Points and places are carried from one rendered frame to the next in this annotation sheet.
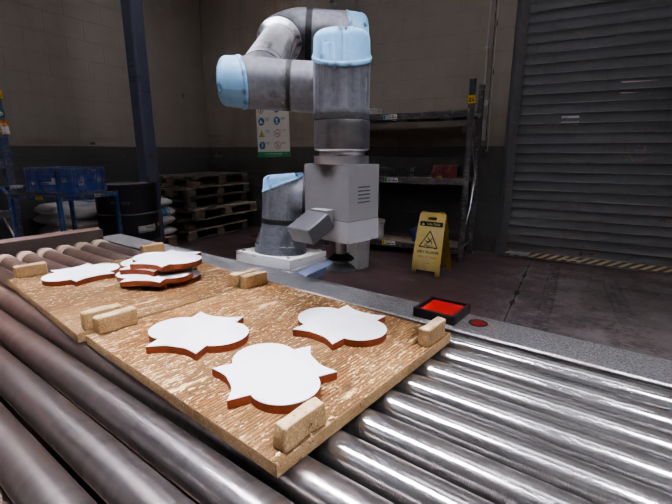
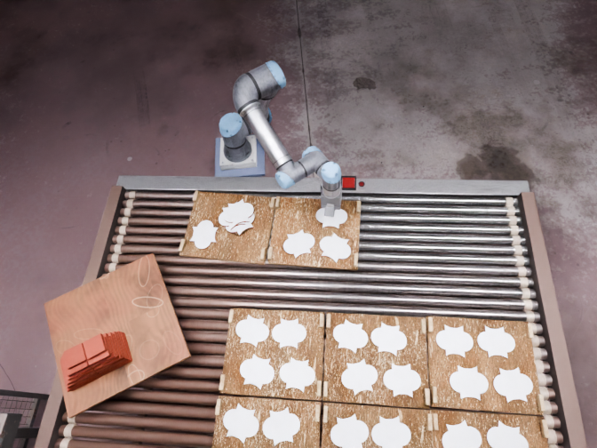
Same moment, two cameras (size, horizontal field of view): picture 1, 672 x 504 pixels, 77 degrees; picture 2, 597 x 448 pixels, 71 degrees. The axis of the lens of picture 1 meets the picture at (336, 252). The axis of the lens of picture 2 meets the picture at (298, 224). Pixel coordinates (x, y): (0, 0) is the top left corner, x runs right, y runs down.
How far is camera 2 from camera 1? 1.60 m
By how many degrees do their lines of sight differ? 53
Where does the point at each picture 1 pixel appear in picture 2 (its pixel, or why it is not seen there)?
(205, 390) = (325, 261)
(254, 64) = (295, 177)
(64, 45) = not seen: outside the picture
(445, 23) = not seen: outside the picture
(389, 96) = not seen: outside the picture
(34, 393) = (284, 284)
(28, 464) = (313, 295)
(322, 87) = (330, 187)
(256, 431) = (346, 265)
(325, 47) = (331, 180)
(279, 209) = (238, 141)
